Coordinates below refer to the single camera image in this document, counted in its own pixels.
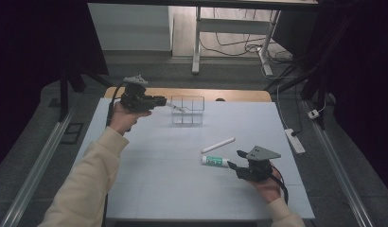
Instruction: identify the aluminium rail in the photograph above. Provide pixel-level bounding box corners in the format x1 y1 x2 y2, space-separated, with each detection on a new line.
0 108 75 227
303 99 375 227

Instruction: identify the clear acrylic organizer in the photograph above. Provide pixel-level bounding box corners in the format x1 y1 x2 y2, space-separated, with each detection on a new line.
169 95 206 126

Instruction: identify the right hand-held gripper black cable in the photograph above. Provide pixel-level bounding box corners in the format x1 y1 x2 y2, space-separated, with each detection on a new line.
270 165 290 205

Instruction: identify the person's right hand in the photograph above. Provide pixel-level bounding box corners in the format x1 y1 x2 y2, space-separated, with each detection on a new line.
249 166 283 205

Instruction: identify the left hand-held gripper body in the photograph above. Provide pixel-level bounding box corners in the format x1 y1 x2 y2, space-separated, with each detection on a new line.
119 74 159 113

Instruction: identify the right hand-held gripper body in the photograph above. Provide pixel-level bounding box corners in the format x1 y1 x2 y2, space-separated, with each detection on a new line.
236 145 282 183

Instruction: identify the white power strip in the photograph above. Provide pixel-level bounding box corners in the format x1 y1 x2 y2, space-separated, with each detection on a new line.
283 128 307 155

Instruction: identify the hand-held gripper black cable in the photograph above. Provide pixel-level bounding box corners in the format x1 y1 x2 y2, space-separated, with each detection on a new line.
270 165 290 205
105 80 128 128

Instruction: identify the white green glue stick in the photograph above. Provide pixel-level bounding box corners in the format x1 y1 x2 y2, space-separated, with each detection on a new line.
201 154 231 169

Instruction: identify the black stand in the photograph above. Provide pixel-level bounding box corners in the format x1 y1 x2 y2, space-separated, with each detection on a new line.
263 12 358 131
57 61 115 123

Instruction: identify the white cabinet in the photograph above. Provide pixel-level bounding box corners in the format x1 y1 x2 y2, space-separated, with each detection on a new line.
87 3 174 52

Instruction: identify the black floor frame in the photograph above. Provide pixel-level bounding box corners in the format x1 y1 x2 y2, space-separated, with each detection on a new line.
60 122 85 146

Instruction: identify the white table mat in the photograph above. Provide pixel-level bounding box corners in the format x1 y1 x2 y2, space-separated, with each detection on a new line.
73 97 316 221

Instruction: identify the person's left hand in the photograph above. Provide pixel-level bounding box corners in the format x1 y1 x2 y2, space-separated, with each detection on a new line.
108 101 152 137

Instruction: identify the white frame desk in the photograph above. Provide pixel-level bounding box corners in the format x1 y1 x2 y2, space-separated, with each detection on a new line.
87 0 320 77

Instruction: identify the white marker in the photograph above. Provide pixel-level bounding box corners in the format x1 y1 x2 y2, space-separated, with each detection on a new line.
201 136 237 155

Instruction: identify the left hand-held gripper black cable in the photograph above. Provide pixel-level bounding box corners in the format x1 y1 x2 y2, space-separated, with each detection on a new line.
105 80 128 128

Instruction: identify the tangle of black floor cables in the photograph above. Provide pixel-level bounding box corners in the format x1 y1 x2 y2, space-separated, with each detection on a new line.
199 9 294 65

